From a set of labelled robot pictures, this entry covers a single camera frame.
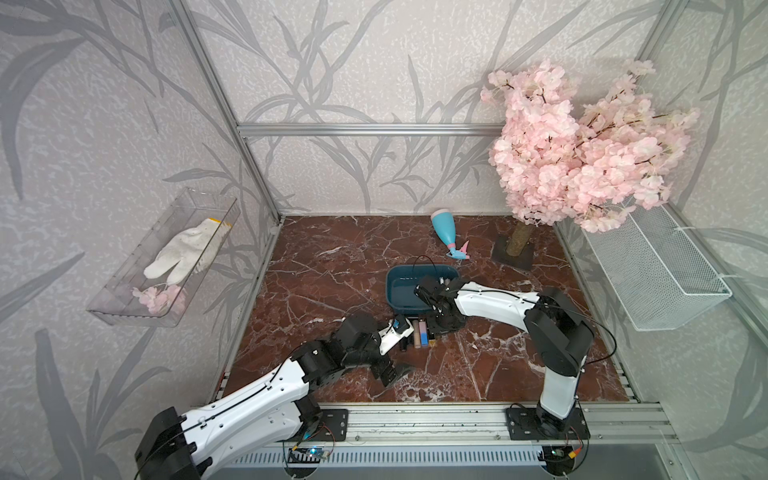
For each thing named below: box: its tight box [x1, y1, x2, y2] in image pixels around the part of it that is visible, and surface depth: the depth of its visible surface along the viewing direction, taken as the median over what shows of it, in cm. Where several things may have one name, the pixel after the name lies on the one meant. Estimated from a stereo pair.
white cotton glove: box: [143, 218, 232, 285], surface depth 68 cm
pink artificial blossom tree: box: [482, 60, 701, 257], surface depth 66 cm
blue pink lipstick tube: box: [419, 321, 429, 347], surface depth 88 cm
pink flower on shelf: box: [131, 284, 188, 315], surface depth 60 cm
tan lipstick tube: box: [412, 319, 421, 349], surface depth 90 cm
